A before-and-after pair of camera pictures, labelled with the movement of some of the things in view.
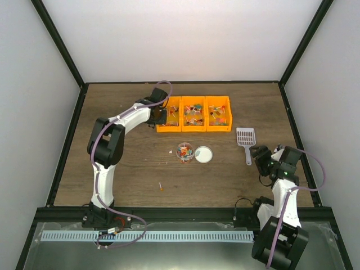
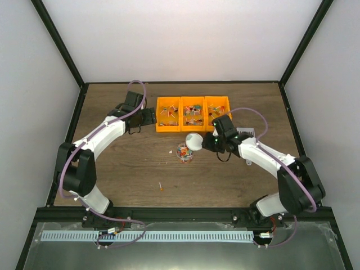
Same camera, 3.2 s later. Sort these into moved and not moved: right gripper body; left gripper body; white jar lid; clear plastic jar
Moved: white jar lid; right gripper body; left gripper body
Not moved: clear plastic jar
